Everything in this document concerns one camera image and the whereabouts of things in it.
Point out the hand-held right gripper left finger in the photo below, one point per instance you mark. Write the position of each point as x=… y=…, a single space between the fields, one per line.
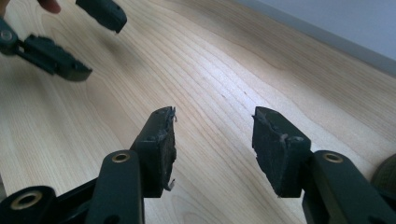
x=155 y=149

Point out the black leather shoe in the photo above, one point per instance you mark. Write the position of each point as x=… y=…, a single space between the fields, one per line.
x=387 y=174

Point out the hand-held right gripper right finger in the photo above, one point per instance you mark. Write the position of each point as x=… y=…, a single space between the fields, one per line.
x=280 y=149

